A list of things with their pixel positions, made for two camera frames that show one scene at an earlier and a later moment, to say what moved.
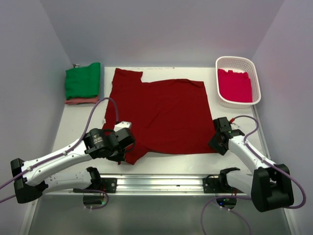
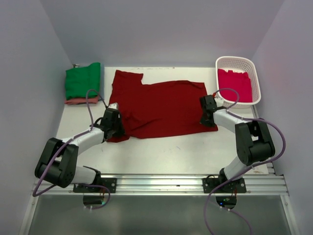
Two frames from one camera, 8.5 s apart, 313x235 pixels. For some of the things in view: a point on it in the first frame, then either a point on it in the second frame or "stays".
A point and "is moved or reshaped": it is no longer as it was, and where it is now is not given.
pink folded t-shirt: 77,101 stays
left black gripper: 118,158 -> 121,131
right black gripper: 222,150 -> 202,121
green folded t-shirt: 83,82 stays
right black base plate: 220,185 stays
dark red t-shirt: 166,117 is moved or reshaped
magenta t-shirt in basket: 234,86 stays
